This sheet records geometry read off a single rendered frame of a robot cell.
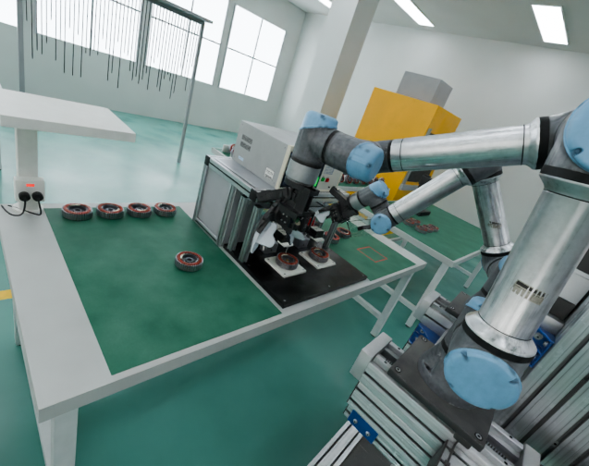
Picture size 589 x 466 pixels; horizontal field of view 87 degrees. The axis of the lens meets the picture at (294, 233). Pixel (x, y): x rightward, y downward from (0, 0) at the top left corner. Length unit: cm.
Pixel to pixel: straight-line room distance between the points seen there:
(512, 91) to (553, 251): 615
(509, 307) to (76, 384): 95
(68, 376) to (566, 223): 106
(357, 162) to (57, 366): 87
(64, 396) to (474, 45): 705
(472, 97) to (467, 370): 636
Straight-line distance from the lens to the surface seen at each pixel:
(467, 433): 84
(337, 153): 66
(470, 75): 697
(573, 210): 59
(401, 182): 502
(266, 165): 148
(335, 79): 545
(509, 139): 72
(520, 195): 644
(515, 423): 108
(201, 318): 116
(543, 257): 60
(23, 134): 157
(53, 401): 97
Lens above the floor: 153
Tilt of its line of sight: 24 degrees down
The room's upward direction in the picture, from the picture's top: 20 degrees clockwise
